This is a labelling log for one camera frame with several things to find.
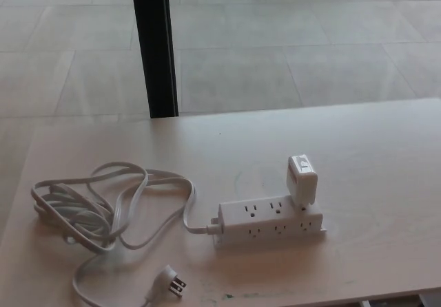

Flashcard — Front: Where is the white six-outlet power strip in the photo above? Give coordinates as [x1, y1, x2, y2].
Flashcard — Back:
[210, 196, 327, 251]

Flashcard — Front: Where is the white power cord with plug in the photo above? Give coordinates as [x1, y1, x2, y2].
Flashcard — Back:
[30, 161, 216, 307]

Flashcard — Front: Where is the black vertical pillar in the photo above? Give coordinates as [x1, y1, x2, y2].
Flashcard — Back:
[130, 0, 179, 118]

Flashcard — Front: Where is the white charger adapter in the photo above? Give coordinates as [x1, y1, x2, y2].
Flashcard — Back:
[284, 153, 320, 209]

